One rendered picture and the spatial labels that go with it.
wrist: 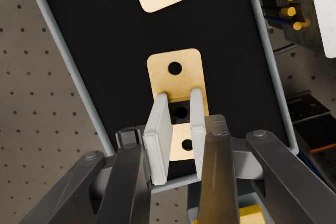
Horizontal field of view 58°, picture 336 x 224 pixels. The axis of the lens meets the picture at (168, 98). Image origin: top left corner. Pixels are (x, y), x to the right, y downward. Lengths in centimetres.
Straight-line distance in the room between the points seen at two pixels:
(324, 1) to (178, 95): 14
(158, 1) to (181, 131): 9
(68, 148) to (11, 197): 24
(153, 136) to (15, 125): 72
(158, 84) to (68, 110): 57
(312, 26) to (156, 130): 19
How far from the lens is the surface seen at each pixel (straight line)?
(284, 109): 23
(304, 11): 31
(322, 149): 52
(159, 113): 18
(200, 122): 16
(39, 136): 84
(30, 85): 79
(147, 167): 16
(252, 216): 28
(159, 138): 16
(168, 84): 22
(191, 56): 21
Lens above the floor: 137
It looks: 72 degrees down
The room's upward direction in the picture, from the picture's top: 167 degrees counter-clockwise
